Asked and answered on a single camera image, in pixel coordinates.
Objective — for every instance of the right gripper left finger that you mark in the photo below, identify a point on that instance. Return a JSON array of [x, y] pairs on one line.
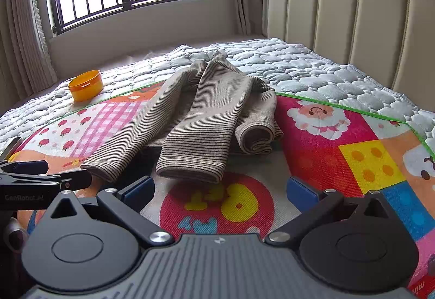
[[122, 207]]

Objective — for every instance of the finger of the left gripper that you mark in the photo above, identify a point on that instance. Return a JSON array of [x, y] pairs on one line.
[[74, 180], [24, 168]]

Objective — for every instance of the white quilted mattress pad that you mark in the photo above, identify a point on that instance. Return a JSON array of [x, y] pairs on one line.
[[287, 68]]

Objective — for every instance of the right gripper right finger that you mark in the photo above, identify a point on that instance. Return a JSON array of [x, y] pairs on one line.
[[316, 209]]

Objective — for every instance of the beige left curtain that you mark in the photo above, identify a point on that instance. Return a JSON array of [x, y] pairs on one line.
[[26, 66]]

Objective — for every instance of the colourful cartoon play mat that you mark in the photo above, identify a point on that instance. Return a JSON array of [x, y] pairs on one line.
[[379, 243]]

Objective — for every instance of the beige striped knit sweater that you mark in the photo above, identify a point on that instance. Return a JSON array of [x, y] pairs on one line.
[[198, 117]]

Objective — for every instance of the orange plastic round container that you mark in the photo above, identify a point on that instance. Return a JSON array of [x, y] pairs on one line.
[[86, 85]]

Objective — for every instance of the beige padded headboard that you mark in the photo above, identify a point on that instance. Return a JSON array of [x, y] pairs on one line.
[[390, 40]]

